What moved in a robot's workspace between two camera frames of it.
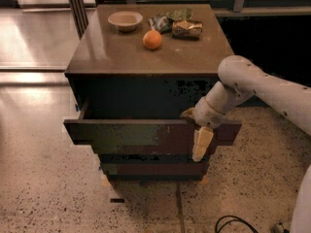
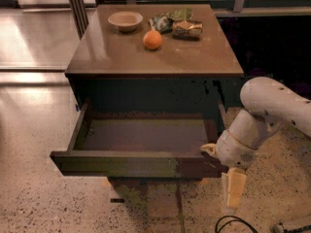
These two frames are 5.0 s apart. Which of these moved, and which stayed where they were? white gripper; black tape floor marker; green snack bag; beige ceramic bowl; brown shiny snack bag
Moved: white gripper
Stayed: brown shiny snack bag; beige ceramic bowl; green snack bag; black tape floor marker
